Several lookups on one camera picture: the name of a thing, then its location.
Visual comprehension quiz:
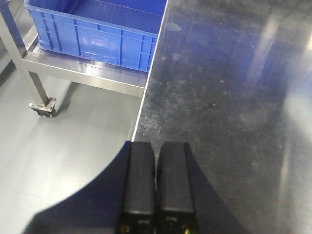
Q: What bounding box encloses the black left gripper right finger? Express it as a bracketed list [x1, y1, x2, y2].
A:
[156, 142, 198, 234]

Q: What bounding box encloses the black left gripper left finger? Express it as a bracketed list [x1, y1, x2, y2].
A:
[115, 142, 156, 234]

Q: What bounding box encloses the cart caster wheel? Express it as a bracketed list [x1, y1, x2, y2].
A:
[29, 97, 57, 118]

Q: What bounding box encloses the blue crate on cart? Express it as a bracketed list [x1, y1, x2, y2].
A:
[24, 0, 167, 72]

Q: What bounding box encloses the stainless steel cart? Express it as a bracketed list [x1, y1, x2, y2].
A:
[0, 0, 148, 106]

